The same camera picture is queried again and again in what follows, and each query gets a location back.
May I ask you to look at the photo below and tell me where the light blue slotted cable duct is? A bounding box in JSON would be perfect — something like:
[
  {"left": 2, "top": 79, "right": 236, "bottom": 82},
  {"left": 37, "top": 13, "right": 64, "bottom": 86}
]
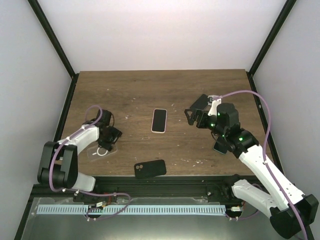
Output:
[{"left": 35, "top": 204, "right": 226, "bottom": 216}]

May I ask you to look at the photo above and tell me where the left black frame post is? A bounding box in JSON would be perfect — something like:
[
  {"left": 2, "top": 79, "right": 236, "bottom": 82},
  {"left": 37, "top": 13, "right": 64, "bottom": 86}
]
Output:
[{"left": 26, "top": 0, "right": 76, "bottom": 78}]

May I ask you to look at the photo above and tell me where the black aluminium frame rail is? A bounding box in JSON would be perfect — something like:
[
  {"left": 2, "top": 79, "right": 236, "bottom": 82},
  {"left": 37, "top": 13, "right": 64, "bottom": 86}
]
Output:
[{"left": 32, "top": 174, "right": 297, "bottom": 201}]

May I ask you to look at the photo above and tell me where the dark green phone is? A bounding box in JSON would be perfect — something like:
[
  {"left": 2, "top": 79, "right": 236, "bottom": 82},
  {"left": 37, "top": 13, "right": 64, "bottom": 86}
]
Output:
[{"left": 189, "top": 94, "right": 209, "bottom": 110}]

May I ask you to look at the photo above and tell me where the pale pink phone case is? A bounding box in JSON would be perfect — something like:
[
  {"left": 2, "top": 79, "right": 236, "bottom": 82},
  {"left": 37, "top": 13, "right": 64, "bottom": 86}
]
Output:
[{"left": 151, "top": 108, "right": 168, "bottom": 134}]

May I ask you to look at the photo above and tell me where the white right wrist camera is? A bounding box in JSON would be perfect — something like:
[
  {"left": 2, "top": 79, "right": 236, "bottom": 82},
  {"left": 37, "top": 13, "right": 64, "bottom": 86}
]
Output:
[{"left": 207, "top": 95, "right": 222, "bottom": 116}]

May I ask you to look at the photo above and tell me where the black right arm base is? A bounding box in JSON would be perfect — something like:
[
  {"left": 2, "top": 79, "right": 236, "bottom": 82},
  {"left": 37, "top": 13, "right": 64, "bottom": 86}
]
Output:
[{"left": 206, "top": 184, "right": 244, "bottom": 205}]

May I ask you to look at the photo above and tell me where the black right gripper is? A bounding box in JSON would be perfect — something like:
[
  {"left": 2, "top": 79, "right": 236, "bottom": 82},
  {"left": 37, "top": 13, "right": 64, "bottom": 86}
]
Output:
[{"left": 184, "top": 109, "right": 227, "bottom": 138}]

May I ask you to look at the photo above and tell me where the right black frame post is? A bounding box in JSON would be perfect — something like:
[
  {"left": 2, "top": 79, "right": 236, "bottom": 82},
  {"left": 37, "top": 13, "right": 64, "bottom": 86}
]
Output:
[{"left": 246, "top": 0, "right": 297, "bottom": 77}]

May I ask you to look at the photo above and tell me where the black frame post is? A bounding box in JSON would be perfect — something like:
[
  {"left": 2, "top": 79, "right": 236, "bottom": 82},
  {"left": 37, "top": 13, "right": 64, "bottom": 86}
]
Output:
[
  {"left": 246, "top": 0, "right": 297, "bottom": 77},
  {"left": 26, "top": 0, "right": 76, "bottom": 78}
]

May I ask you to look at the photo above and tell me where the clear magsafe phone case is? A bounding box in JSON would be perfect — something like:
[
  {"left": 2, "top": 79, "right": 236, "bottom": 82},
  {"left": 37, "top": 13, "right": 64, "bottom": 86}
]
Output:
[{"left": 86, "top": 146, "right": 118, "bottom": 162}]

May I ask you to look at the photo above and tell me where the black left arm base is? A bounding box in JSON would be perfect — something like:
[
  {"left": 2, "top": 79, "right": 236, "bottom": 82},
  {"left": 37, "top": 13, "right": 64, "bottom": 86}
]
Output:
[{"left": 73, "top": 186, "right": 118, "bottom": 204}]

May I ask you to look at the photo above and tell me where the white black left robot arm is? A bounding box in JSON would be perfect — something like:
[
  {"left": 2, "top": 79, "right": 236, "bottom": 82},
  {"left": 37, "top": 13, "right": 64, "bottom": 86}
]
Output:
[{"left": 37, "top": 108, "right": 122, "bottom": 202}]

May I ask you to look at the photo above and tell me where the black phone case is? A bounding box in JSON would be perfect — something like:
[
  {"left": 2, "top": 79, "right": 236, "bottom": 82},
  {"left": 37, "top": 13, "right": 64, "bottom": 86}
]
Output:
[{"left": 134, "top": 159, "right": 167, "bottom": 179}]

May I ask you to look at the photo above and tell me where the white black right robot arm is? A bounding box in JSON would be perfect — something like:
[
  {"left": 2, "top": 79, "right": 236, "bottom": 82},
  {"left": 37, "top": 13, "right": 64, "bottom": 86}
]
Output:
[{"left": 184, "top": 103, "right": 319, "bottom": 239}]

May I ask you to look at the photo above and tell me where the blue smartphone black screen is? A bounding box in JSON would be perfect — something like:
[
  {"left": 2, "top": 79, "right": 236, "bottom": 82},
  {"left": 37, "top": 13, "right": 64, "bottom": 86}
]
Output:
[{"left": 152, "top": 109, "right": 167, "bottom": 132}]

